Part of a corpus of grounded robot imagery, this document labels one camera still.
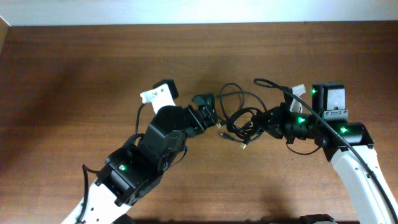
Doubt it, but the black USB cable thick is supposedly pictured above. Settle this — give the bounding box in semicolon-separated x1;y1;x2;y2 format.
215;82;268;149

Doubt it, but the black USB cable thin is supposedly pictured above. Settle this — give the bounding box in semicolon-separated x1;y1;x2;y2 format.
217;107;264;149

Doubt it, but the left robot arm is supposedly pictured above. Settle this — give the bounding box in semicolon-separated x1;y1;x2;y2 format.
64;93;218;223

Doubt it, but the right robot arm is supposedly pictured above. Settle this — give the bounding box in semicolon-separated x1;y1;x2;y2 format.
252;78;397;223

